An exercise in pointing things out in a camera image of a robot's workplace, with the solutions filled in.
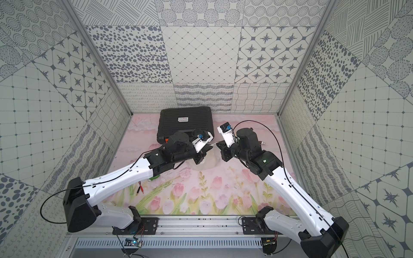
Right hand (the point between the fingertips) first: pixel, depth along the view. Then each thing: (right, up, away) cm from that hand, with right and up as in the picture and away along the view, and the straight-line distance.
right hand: (220, 144), depth 71 cm
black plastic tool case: (-22, +13, +36) cm, 45 cm away
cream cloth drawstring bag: (-4, -10, +10) cm, 15 cm away
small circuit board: (-39, -44, -1) cm, 59 cm away
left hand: (-5, +1, +1) cm, 5 cm away
